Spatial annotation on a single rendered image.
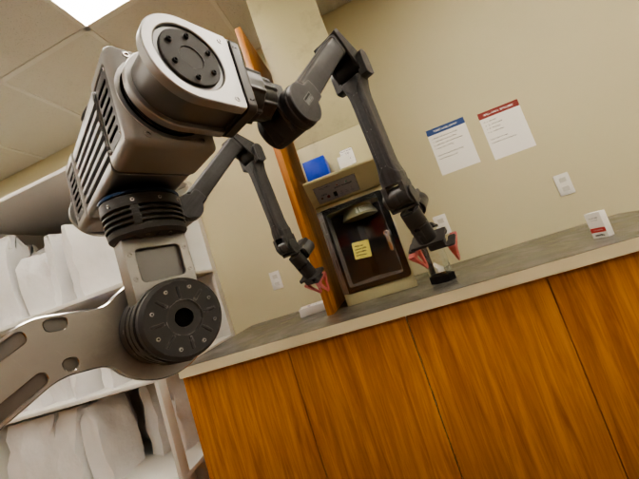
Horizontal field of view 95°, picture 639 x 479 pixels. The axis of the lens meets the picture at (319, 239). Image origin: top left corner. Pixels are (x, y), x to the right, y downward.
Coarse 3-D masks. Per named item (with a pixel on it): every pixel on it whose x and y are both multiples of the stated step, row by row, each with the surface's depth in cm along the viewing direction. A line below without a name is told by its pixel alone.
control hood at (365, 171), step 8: (368, 160) 121; (344, 168) 123; (352, 168) 122; (360, 168) 123; (368, 168) 123; (376, 168) 123; (328, 176) 124; (336, 176) 124; (344, 176) 125; (360, 176) 125; (368, 176) 125; (376, 176) 126; (304, 184) 126; (312, 184) 126; (320, 184) 126; (360, 184) 128; (368, 184) 128; (376, 184) 128; (312, 192) 129; (352, 192) 130; (312, 200) 131; (336, 200) 132
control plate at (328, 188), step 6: (354, 174) 124; (342, 180) 126; (348, 180) 126; (354, 180) 126; (324, 186) 127; (330, 186) 127; (336, 186) 127; (342, 186) 128; (348, 186) 128; (354, 186) 128; (318, 192) 129; (324, 192) 129; (330, 192) 129; (342, 192) 130; (348, 192) 130; (318, 198) 131; (324, 198) 131; (330, 198) 131; (336, 198) 131
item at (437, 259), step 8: (424, 248) 116; (424, 256) 117; (432, 256) 115; (440, 256) 114; (432, 264) 115; (440, 264) 114; (448, 264) 114; (432, 272) 116; (440, 272) 114; (448, 272) 114
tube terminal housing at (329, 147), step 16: (352, 128) 134; (320, 144) 137; (336, 144) 135; (352, 144) 134; (304, 160) 138; (336, 160) 135; (304, 176) 138; (368, 192) 132; (320, 208) 136; (400, 240) 128; (384, 288) 129; (400, 288) 127; (352, 304) 132
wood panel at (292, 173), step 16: (240, 32) 138; (256, 64) 145; (272, 80) 173; (288, 144) 154; (288, 160) 141; (288, 176) 130; (288, 192) 130; (304, 192) 152; (304, 208) 139; (304, 224) 128; (320, 240) 150; (320, 256) 138; (336, 288) 146; (336, 304) 134
